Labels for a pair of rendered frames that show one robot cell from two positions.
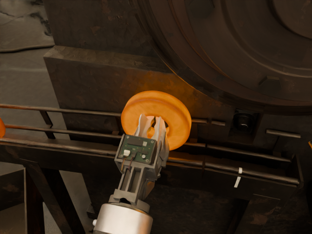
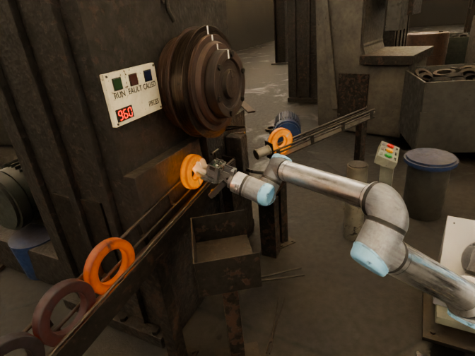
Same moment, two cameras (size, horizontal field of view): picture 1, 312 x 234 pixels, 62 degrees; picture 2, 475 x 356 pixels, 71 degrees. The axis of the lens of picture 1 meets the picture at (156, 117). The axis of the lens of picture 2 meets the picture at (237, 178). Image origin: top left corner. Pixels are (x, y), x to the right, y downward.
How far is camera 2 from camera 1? 128 cm
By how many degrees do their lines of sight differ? 62
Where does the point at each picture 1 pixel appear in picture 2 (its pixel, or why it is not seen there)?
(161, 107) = (196, 158)
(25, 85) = not seen: outside the picture
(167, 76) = (180, 151)
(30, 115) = not seen: outside the picture
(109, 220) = (240, 176)
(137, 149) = (216, 163)
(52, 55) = (136, 175)
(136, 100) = (189, 161)
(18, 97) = not seen: outside the picture
